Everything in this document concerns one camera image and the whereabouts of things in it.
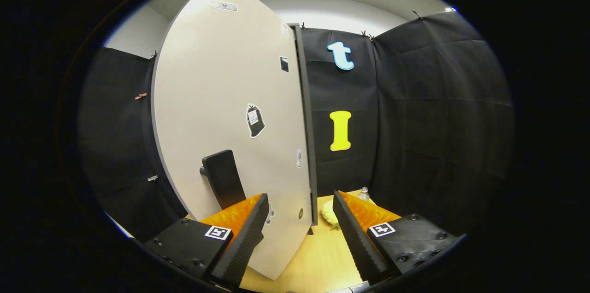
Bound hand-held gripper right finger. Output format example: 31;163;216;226
332;190;463;285

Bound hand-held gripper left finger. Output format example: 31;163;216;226
143;193;271;288

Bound black cabinet door handle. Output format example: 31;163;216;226
200;149;247;211

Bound yellow pineapple plush toy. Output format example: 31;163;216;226
320;199;342;230

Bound black backdrop cloth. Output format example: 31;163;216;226
78;10;516;238

